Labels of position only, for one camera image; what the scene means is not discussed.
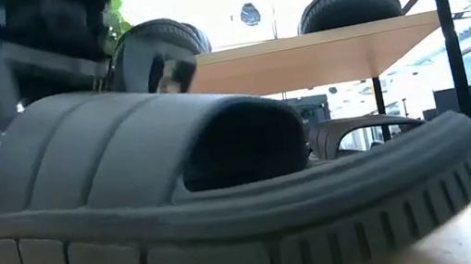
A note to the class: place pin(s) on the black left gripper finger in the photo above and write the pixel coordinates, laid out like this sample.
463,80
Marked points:
137,71

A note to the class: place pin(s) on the black rubber slide sandal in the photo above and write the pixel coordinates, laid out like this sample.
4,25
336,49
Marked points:
348,7
330,136
136,221
173,31

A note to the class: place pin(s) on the wooden shelf with black legs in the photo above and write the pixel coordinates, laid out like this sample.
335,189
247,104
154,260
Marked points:
300,61

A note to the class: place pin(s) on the green potted plant black pot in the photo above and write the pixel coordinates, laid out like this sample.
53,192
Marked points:
118,23

